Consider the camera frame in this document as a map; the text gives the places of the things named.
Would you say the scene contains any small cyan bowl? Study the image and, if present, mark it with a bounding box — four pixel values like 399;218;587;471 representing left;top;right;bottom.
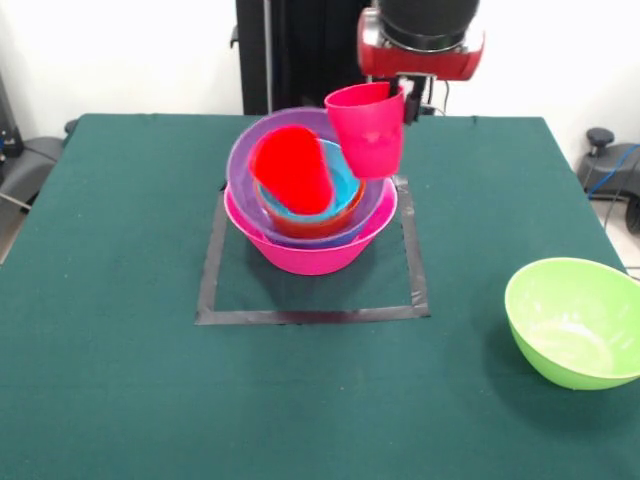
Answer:
259;139;362;225

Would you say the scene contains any red cup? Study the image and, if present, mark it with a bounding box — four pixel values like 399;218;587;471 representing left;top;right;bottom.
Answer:
248;125;336;216

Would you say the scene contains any black wall cable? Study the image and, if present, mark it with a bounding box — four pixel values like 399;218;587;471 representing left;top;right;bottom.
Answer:
422;79;451;119

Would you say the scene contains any pink cup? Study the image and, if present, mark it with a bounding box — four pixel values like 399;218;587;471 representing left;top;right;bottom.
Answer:
323;82;406;180

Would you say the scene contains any large green bowl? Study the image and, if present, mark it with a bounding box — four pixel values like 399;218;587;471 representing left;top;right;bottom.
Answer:
504;257;640;392

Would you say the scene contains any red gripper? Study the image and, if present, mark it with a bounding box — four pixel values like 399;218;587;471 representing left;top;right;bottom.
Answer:
356;8;487;126

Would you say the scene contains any large pink bowl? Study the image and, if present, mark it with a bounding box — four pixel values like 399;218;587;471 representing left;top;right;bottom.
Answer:
223;174;399;277

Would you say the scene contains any dark green table cloth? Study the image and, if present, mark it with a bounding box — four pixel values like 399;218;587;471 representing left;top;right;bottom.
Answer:
0;113;640;480

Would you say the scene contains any purple bowl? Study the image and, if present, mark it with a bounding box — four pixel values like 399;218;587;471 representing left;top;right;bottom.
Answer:
227;107;387;247

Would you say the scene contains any orange ribbed bowl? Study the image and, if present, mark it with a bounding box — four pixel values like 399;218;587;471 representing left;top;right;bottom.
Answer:
254;177;367;240

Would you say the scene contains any black floor device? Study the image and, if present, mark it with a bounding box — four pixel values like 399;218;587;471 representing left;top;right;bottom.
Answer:
577;127;640;201
0;119;69;201

